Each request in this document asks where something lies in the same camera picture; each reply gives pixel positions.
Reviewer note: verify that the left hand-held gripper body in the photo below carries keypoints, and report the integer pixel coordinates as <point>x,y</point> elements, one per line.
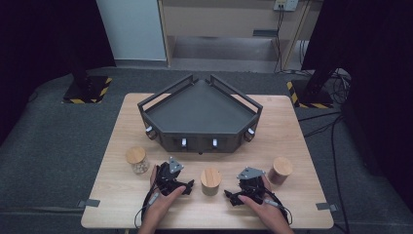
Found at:
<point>167,177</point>

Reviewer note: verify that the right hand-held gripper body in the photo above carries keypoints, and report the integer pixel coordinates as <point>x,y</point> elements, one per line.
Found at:
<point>251,188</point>

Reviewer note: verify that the glass jar of white beans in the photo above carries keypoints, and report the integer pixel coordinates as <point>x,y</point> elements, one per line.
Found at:
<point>136,155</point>

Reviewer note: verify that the wooden jar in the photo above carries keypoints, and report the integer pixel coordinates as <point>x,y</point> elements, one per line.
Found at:
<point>282,166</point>

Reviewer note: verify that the dark grey corner rack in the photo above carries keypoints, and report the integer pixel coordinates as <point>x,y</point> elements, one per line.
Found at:
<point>201,110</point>

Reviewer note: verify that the person's right hand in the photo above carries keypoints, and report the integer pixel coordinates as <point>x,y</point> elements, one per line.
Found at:
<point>269,211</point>

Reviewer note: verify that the person's left hand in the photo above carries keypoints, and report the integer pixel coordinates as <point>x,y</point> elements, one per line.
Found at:
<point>157,206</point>

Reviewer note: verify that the grey tape piece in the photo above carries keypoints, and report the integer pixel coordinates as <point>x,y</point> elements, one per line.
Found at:
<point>326,206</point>
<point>89,203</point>

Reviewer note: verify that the black stand with striped base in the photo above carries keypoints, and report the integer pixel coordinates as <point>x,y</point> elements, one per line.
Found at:
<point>313,94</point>
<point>86,91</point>

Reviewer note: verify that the white panel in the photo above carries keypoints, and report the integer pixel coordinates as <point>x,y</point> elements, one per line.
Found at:
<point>133,29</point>

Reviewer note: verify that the wooden cabinet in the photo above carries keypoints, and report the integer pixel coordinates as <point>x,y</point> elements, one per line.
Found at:
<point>220,19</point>

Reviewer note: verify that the black curtain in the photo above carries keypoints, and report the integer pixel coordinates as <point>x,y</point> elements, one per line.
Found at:
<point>42,39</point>
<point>380,65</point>

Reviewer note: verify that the white wall power outlet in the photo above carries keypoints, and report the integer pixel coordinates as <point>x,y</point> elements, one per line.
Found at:
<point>287,4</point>

